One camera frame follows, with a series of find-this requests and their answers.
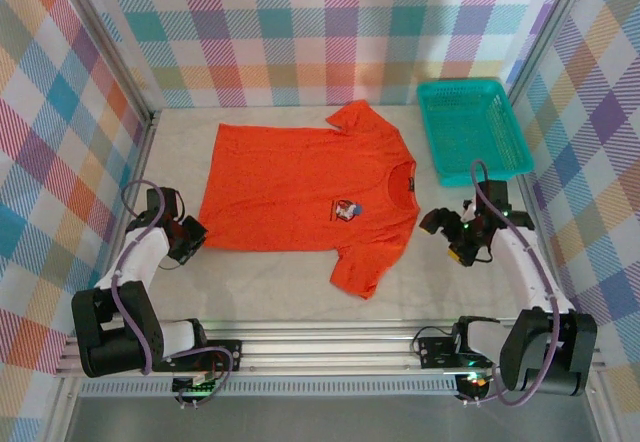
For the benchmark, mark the orange printed t-shirt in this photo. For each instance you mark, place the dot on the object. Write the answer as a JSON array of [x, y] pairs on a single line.
[[300, 187]]

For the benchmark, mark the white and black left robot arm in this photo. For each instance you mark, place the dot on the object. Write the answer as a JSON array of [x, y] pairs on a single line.
[[100, 332]]

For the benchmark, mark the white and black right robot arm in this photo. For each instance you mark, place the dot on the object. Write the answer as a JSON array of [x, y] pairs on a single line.
[[530, 347]]

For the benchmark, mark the teal plastic basket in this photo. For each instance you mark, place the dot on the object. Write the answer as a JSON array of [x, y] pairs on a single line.
[[470, 127]]

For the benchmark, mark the black controller board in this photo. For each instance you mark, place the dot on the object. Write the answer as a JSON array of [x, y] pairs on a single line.
[[475, 386], [192, 387]]

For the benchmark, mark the pastel checked backdrop cloth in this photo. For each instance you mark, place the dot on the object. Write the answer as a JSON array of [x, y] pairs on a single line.
[[50, 137], [300, 27], [600, 112]]

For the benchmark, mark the aluminium side rail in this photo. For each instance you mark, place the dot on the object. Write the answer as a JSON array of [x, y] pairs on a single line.
[[141, 162], [524, 189]]

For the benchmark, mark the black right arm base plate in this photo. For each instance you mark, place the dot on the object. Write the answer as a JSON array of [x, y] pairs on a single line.
[[435, 352]]

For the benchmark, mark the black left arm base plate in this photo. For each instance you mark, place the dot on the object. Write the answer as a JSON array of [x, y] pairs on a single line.
[[225, 354]]

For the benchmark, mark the aluminium frame beam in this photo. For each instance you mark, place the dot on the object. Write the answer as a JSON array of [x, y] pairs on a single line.
[[325, 347]]

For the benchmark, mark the aluminium frame post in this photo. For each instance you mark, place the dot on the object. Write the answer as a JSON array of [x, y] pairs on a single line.
[[547, 27], [110, 37]]

